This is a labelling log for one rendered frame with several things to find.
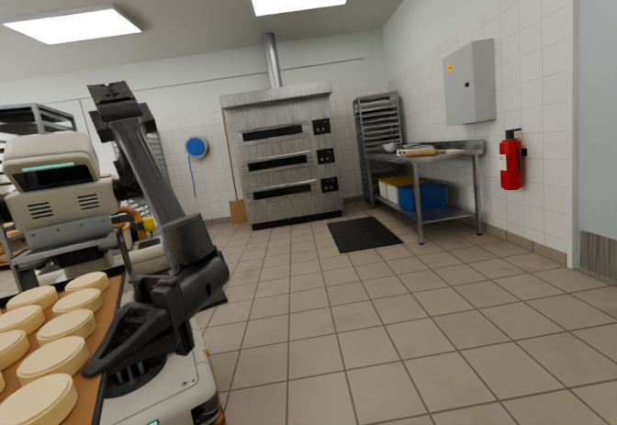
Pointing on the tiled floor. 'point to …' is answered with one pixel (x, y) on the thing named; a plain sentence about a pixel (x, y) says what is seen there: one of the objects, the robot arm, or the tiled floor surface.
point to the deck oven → (286, 154)
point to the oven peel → (235, 195)
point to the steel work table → (419, 188)
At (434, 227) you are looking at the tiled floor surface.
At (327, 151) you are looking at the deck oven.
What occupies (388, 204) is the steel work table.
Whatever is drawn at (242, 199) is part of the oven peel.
